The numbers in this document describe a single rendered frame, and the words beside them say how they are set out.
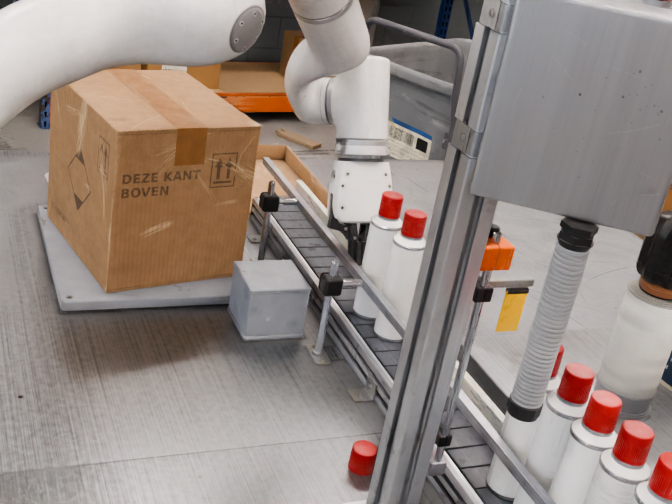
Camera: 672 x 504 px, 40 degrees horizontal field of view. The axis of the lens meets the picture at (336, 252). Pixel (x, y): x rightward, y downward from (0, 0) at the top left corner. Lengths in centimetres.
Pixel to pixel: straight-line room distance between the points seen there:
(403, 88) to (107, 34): 250
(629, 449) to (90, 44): 69
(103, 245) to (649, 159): 90
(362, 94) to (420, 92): 198
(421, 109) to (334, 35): 216
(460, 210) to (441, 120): 250
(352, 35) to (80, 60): 43
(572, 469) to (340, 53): 65
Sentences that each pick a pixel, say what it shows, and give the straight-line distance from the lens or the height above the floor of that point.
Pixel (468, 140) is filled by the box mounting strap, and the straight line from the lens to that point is 90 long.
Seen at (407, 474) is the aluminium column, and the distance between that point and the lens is 109.
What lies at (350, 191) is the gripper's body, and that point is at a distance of 147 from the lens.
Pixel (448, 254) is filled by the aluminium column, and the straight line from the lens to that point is 93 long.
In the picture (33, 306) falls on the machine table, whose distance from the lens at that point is 149.
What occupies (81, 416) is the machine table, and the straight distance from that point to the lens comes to 126.
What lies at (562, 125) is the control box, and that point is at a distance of 84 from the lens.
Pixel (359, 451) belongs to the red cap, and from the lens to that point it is 120.
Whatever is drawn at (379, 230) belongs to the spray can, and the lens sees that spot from 139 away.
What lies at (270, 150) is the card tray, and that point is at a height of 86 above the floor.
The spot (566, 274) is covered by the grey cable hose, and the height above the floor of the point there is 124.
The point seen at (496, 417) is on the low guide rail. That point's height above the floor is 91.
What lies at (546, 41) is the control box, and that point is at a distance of 83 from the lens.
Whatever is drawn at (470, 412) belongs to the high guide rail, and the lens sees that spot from 115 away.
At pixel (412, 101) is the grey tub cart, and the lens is 347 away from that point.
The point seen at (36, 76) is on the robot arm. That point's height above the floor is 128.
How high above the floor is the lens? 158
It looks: 25 degrees down
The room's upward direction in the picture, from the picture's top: 10 degrees clockwise
